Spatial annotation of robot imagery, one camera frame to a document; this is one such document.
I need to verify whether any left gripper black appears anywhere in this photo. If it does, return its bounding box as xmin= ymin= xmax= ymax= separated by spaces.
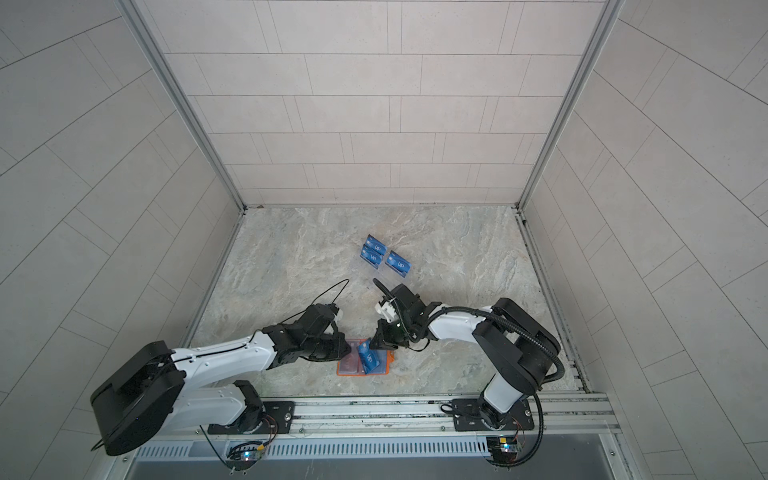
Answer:
xmin=302 ymin=333 xmax=358 ymax=363

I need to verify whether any orange card holder wallet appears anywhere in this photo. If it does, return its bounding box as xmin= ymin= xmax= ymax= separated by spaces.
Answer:
xmin=336 ymin=339 xmax=395 ymax=377

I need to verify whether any blue card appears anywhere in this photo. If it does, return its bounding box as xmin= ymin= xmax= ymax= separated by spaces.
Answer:
xmin=360 ymin=245 xmax=383 ymax=269
xmin=386 ymin=250 xmax=411 ymax=278
xmin=357 ymin=340 xmax=381 ymax=375
xmin=365 ymin=235 xmax=387 ymax=255

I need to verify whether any clear acrylic card display stand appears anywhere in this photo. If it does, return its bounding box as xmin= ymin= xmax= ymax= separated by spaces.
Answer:
xmin=359 ymin=234 xmax=416 ymax=291

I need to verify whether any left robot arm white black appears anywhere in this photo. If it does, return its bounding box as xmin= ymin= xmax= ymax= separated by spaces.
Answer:
xmin=90 ymin=303 xmax=351 ymax=456

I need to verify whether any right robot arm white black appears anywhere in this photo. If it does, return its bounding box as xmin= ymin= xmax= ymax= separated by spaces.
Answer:
xmin=370 ymin=279 xmax=565 ymax=430

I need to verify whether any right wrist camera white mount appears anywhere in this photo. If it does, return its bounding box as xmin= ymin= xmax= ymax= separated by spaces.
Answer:
xmin=374 ymin=300 xmax=399 ymax=323

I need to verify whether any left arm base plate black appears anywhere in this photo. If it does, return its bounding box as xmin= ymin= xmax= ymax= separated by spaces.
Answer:
xmin=206 ymin=401 xmax=296 ymax=435

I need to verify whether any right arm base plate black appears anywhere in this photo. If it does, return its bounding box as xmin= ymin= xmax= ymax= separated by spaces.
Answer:
xmin=440 ymin=398 xmax=535 ymax=432

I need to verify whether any left circuit board with wires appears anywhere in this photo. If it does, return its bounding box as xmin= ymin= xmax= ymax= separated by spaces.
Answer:
xmin=226 ymin=441 xmax=266 ymax=471

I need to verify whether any circuit board with wires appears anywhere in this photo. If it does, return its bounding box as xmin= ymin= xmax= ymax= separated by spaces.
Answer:
xmin=486 ymin=437 xmax=520 ymax=467
xmin=226 ymin=441 xmax=266 ymax=471

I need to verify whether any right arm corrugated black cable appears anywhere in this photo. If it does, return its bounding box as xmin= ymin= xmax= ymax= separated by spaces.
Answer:
xmin=373 ymin=277 xmax=567 ymax=468

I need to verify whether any right circuit board with wires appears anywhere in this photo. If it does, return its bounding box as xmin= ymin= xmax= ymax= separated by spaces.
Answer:
xmin=486 ymin=437 xmax=520 ymax=467

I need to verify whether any aluminium mounting rail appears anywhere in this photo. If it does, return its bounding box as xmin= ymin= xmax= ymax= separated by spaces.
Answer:
xmin=119 ymin=392 xmax=622 ymax=442

